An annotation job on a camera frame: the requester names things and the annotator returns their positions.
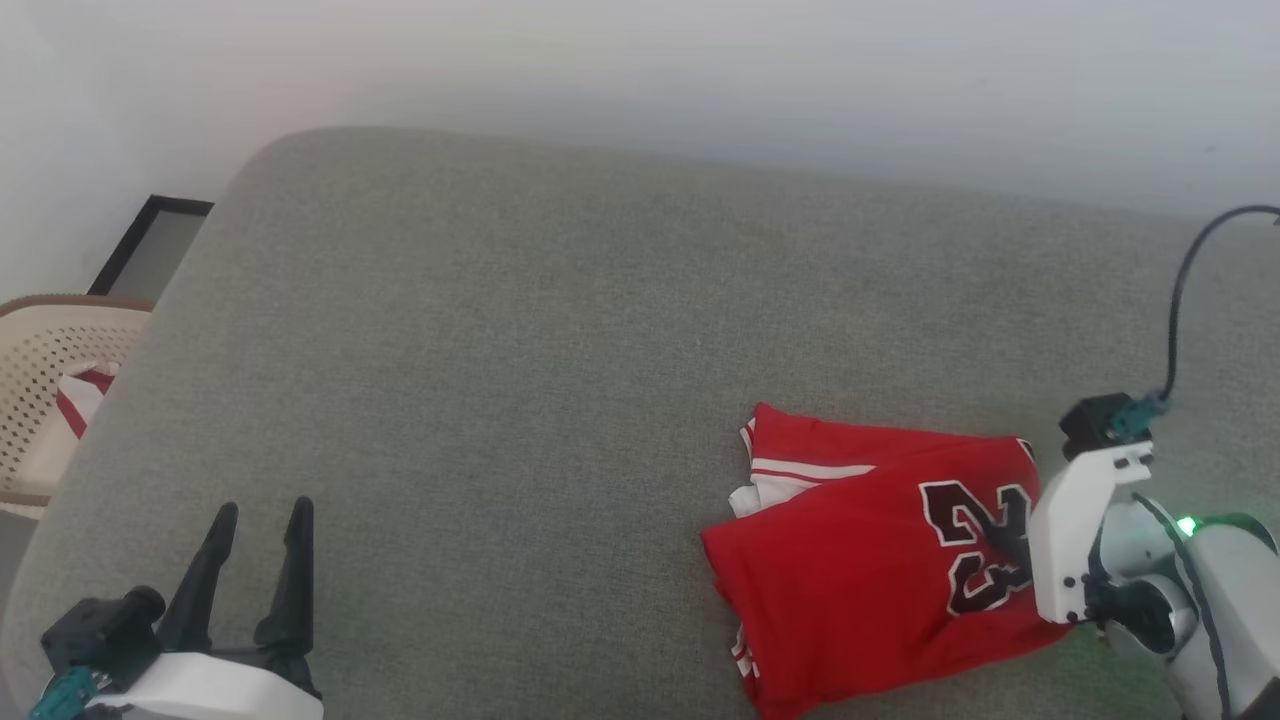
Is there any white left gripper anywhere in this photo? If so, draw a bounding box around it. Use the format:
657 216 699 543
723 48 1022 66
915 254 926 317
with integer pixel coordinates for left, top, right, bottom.
85 496 324 720

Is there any black framed panel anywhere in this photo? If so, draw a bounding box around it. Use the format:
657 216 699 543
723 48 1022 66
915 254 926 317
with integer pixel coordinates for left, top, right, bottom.
88 195 215 301

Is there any red white striped cloth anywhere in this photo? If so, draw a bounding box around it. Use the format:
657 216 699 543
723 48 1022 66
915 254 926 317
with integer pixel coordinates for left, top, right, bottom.
55 362 121 441

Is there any red basketball jersey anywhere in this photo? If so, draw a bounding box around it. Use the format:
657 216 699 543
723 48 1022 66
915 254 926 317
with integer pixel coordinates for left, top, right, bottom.
700 402 1076 720

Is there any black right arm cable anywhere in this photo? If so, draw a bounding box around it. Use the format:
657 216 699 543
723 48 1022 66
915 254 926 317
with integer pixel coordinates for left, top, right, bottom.
1160 205 1280 401

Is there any beige plastic laundry basket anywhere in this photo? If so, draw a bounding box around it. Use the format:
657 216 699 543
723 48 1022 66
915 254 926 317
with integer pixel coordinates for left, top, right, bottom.
0 294 156 521

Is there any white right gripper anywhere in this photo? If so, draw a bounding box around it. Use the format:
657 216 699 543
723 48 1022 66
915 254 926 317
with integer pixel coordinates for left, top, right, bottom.
985 442 1153 623

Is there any grey fabric sofa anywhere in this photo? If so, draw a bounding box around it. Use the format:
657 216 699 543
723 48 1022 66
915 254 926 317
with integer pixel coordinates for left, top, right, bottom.
0 127 1280 720

